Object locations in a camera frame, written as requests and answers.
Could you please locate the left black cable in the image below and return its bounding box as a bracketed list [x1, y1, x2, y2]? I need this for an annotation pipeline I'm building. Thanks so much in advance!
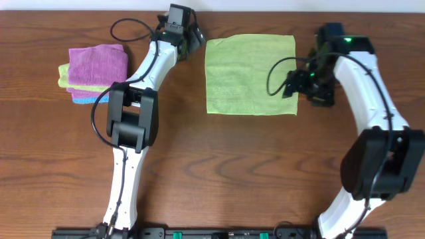
[90, 17, 167, 233]

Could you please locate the black cable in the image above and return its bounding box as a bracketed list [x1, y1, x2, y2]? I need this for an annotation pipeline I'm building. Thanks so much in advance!
[90, 17, 167, 233]
[266, 51, 396, 238]

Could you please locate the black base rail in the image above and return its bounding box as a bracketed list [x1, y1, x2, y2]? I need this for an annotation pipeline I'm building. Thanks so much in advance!
[51, 226, 388, 239]

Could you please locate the purple folded cloth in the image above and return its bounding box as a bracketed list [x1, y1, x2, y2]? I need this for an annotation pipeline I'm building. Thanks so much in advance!
[68, 44, 128, 87]
[66, 88, 101, 99]

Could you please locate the purple folded cloth lower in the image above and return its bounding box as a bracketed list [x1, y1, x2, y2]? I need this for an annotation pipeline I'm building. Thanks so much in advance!
[66, 88, 101, 99]

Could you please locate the right black cable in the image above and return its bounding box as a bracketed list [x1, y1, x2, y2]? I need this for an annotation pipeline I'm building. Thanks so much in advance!
[266, 51, 396, 238]

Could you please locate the purple folded cloth top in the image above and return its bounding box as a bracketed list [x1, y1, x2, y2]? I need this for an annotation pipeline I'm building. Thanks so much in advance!
[68, 44, 128, 87]

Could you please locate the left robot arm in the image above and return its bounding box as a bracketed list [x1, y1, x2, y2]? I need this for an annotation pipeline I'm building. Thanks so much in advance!
[102, 10, 206, 238]

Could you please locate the light green cloth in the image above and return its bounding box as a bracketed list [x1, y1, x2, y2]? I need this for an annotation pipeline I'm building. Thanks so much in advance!
[205, 34, 298, 116]

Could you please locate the yellow-green folded cloth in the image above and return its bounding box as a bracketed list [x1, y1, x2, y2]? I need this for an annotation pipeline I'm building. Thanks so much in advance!
[58, 63, 108, 92]

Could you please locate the blue folded cloth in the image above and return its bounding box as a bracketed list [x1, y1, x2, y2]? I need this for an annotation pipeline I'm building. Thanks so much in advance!
[72, 96, 109, 104]

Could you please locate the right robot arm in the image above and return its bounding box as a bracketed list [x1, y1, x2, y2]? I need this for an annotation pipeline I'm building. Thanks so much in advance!
[282, 23, 424, 238]

